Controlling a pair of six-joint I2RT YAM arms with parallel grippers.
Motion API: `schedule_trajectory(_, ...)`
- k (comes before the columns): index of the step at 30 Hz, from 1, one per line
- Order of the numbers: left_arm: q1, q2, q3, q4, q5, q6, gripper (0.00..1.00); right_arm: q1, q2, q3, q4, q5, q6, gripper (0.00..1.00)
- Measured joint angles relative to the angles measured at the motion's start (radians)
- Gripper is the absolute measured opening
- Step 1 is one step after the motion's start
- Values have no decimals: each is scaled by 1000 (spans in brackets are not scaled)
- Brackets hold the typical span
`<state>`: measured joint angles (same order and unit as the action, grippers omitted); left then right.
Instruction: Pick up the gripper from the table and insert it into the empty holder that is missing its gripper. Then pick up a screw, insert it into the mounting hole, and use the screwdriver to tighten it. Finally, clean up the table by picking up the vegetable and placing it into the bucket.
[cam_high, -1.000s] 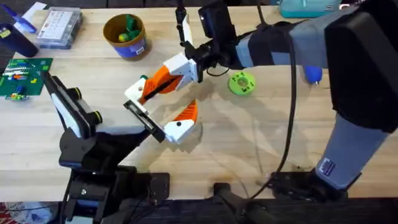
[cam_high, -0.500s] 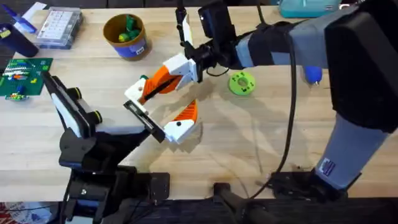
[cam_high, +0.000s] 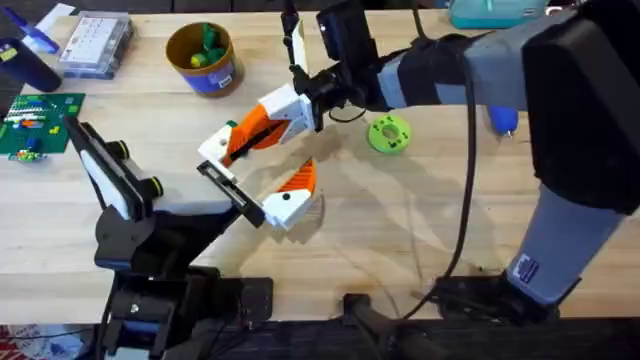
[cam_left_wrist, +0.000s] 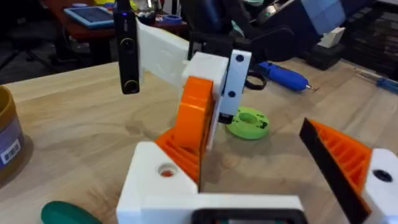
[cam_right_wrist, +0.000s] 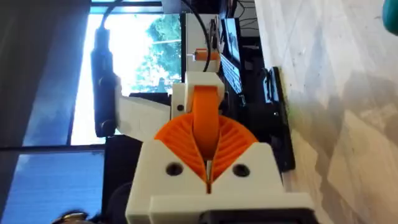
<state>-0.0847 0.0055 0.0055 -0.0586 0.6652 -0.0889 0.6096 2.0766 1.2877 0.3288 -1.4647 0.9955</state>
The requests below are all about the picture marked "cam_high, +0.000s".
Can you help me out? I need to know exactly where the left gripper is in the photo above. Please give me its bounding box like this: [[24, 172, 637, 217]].
[[93, 124, 319, 275]]

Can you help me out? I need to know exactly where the blue electric screwdriver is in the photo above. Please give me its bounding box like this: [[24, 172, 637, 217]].
[[487, 104, 520, 137]]

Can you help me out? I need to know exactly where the brown toy tub blue label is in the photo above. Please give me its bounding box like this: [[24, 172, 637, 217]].
[[164, 21, 245, 99]]

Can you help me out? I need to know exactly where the green disc with holes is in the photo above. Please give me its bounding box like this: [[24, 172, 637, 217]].
[[367, 113, 413, 155]]

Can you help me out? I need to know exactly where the black table clamp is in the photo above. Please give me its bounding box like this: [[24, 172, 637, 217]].
[[342, 292, 451, 360]]

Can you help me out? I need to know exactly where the clear plastic parts box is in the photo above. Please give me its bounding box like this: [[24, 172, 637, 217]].
[[57, 10, 135, 81]]

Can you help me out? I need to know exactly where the green board with blocks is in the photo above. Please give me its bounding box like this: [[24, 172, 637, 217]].
[[0, 92, 86, 164]]

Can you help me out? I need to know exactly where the teal box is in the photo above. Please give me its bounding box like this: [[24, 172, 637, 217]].
[[447, 0, 551, 30]]

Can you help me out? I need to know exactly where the white paper sheet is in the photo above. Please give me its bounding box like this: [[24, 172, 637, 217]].
[[34, 2, 77, 36]]

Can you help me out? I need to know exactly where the dark navy cylinder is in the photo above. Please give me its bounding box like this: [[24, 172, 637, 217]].
[[0, 37, 64, 94]]

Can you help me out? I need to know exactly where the blue hand tool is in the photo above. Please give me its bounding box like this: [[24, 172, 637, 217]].
[[1, 5, 61, 55]]

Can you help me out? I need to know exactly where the colourful printed bag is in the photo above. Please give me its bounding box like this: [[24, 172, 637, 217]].
[[0, 324, 86, 360]]

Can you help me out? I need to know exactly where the thin black cable loop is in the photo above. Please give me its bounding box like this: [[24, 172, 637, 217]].
[[327, 106, 369, 125]]

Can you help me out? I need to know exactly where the black knob yellow ring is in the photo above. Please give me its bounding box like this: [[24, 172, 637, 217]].
[[106, 139, 132, 162], [141, 176, 165, 200]]

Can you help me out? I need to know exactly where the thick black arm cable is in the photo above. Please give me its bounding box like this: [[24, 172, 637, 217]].
[[399, 49, 479, 321]]

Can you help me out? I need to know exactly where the black rail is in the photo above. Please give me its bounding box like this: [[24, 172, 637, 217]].
[[189, 315, 640, 360]]

